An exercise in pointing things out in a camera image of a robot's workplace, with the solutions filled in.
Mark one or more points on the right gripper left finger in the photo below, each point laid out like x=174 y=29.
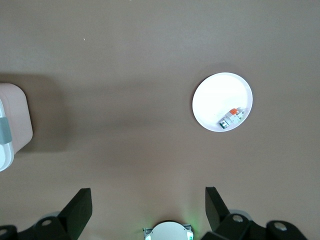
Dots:
x=57 y=227

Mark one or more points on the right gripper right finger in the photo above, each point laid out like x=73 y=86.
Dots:
x=232 y=227

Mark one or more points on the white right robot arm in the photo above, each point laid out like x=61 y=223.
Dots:
x=167 y=231

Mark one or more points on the white lidded storage box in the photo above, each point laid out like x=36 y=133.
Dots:
x=17 y=117

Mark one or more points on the white circuit breaker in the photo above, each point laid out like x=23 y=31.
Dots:
x=231 y=117

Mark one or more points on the white round plate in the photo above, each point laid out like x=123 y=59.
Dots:
x=217 y=97

